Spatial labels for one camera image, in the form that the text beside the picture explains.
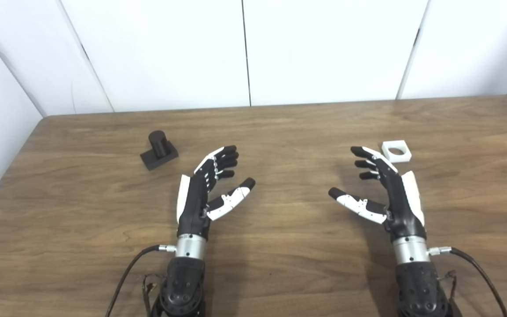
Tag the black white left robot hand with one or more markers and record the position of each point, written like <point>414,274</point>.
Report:
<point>192,198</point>

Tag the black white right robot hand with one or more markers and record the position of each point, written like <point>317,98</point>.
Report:
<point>401,207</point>

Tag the white square piece with hole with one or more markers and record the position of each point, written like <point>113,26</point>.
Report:
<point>405,155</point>

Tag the black peg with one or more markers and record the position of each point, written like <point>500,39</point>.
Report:
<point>159,154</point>

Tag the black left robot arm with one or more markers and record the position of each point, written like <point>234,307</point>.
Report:
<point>185,281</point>

